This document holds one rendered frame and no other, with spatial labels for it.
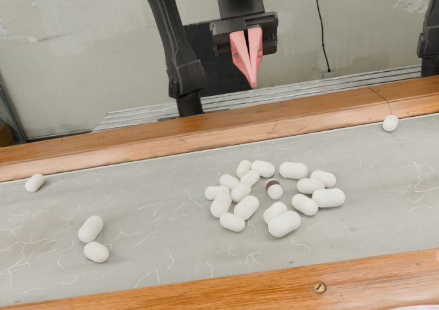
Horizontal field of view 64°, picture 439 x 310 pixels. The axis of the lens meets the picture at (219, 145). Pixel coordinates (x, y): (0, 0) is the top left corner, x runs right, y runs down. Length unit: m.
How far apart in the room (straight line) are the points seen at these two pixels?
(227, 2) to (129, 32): 2.02
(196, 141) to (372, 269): 0.37
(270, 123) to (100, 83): 2.20
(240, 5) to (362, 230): 0.36
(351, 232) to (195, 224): 0.17
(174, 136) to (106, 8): 2.03
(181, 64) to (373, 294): 0.66
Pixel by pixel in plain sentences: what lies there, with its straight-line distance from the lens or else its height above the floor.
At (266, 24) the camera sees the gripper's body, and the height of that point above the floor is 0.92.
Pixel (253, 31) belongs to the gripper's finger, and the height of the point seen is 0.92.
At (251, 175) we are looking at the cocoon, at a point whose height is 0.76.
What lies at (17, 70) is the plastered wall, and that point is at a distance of 2.95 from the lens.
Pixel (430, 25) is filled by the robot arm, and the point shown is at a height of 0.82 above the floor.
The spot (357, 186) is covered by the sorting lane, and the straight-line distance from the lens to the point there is 0.46.
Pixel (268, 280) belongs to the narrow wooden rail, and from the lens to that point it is 0.32.
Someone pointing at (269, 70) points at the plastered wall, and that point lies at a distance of 2.52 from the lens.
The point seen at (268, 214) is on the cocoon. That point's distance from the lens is 0.39.
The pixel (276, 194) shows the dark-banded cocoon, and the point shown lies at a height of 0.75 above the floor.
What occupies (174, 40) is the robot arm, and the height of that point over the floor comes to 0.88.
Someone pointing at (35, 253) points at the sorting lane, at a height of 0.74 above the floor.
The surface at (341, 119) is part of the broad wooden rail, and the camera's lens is 0.62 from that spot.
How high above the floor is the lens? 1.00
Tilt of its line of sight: 25 degrees down
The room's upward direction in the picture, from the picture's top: 11 degrees counter-clockwise
